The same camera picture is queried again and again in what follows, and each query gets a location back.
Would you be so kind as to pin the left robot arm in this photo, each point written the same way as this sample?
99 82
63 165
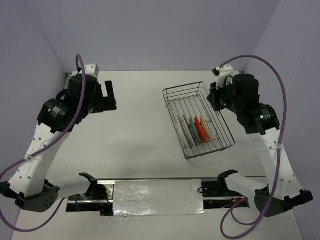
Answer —
29 187

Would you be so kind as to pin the metal mounting rail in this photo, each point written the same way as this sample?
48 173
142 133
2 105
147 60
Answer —
101 198

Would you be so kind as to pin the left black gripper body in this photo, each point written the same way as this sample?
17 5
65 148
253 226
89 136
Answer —
101 104

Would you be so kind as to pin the silver tape patch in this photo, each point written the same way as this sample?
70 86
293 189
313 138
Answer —
157 198

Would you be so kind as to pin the white plate red characters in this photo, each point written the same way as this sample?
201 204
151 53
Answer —
182 131

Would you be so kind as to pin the orange plate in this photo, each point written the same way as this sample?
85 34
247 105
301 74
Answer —
200 130

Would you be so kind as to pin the metal wire dish rack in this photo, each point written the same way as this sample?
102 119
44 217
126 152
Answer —
191 100

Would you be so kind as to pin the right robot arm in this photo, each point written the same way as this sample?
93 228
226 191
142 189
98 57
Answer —
239 94

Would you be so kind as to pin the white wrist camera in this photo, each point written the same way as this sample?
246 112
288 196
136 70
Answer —
221 73
92 70

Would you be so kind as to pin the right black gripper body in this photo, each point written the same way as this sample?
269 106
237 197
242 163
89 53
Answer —
222 98

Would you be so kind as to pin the pink plate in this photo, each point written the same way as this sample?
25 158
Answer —
206 128

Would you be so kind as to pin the white plate green rim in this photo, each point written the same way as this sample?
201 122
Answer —
188 131

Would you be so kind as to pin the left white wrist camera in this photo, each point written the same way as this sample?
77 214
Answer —
92 70

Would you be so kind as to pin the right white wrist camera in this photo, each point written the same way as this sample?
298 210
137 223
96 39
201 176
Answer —
221 73

